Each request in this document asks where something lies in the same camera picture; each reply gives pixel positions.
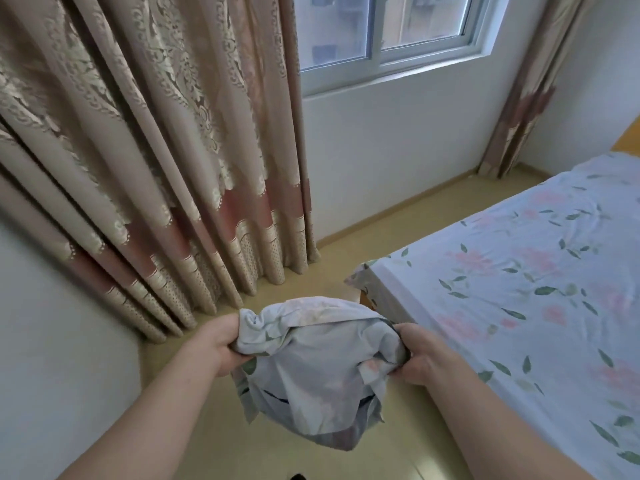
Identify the person's right hand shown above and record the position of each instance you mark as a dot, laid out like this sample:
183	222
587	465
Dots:
425	352

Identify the person's left hand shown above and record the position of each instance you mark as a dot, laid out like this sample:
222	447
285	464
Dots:
217	342

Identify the person's left thumb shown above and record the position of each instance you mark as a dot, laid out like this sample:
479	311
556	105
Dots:
231	328

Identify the person's right thumb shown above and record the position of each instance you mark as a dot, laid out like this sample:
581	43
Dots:
404	335

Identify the floral pillowcase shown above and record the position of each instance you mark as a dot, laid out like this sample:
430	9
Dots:
320	367

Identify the person's right forearm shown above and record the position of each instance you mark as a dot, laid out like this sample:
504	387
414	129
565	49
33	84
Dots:
500	429

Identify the person's left forearm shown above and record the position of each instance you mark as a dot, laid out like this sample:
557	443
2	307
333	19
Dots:
150	419

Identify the wooden skirting board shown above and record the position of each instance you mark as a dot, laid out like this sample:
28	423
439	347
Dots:
400	207

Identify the floral bed sheet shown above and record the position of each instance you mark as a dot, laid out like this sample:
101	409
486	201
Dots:
530	304

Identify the large beige patterned curtain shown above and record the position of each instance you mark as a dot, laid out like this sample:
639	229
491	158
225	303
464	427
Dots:
150	144

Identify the narrow beige patterned curtain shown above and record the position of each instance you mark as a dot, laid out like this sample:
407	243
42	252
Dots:
532	84

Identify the white framed window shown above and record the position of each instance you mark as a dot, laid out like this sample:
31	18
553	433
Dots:
395	32

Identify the wooden bed frame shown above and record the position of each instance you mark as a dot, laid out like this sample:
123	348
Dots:
629	137

